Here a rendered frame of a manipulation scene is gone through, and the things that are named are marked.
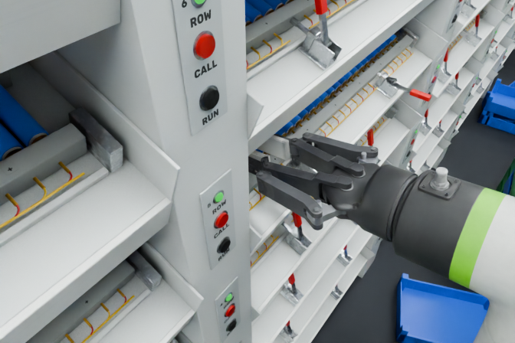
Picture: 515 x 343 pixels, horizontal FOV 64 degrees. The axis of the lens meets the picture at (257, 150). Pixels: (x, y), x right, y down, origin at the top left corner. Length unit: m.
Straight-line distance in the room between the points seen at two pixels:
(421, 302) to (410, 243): 1.17
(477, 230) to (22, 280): 0.34
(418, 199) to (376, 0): 0.34
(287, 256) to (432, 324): 0.88
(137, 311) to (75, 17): 0.34
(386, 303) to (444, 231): 1.15
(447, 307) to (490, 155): 0.87
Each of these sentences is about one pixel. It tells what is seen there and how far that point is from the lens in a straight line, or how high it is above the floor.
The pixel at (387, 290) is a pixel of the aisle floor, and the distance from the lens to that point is 1.56.
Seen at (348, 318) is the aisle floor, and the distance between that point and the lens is 1.48.
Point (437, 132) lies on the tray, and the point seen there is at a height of 0.33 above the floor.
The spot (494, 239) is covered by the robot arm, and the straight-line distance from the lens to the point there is 0.39.
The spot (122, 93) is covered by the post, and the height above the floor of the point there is 1.15.
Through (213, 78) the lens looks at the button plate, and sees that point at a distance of 0.31.
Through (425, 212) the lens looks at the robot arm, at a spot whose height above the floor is 1.03.
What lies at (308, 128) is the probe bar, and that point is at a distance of 0.63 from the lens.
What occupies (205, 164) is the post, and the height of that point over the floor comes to 1.07.
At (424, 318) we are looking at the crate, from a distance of 1.55.
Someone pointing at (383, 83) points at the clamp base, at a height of 0.90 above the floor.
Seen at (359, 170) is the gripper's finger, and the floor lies 1.00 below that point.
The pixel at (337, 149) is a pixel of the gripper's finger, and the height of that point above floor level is 0.98.
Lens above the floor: 1.31
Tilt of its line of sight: 42 degrees down
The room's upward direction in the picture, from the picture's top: straight up
